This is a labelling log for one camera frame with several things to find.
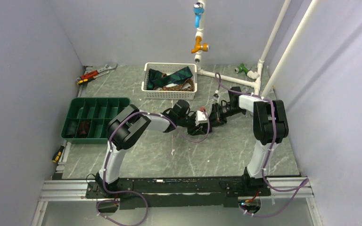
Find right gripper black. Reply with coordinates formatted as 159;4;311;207
205;103;245;129

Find navy brown striped tie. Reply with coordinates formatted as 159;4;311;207
195;120;216;135

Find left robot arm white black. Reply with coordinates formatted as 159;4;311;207
95;100;214;198

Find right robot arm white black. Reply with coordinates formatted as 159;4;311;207
209;87;289;195

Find brown patterned tie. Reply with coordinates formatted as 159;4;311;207
154;78;195;92

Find green valve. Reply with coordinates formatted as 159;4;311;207
234;63;250;75

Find white plastic basket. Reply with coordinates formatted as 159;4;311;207
141;63;197;100

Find green striped tie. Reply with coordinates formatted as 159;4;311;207
146;67;193;90

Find orange valve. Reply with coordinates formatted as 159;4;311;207
191;36;210;54

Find blue valve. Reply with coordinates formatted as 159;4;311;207
193;2;204;28

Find green compartment tray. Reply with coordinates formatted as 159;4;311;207
61;97;131;144

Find maroon rolled tie in tray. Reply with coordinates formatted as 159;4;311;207
77;120;91;138

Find dark rolled tie in tray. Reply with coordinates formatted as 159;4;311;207
65;121;78;138

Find yellow black screwdriver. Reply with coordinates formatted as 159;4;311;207
52;145;65;163

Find white pvc pipe frame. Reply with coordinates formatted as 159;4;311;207
194;0;319;95

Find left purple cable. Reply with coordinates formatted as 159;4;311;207
95;111;211;226

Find purple cable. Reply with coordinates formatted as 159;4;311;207
95;111;211;226
214;73;310;218

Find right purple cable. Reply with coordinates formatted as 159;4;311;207
214;73;310;218

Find red handled adjustable wrench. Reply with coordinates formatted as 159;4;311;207
76;64;118;86

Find aluminium rail frame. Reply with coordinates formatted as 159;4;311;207
31;65;325;226

